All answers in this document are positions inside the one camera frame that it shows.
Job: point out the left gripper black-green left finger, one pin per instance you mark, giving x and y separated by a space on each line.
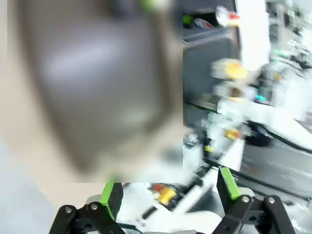
83 219

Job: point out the green black drink can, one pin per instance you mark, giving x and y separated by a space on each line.
187 19

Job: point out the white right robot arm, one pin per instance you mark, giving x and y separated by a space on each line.
273 122

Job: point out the blue pepsi drink can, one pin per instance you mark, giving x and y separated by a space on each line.
202 23

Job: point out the left gripper black-green right finger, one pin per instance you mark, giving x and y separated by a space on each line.
253 217

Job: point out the yellow emergency stop red button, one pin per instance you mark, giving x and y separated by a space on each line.
167 193
232 133

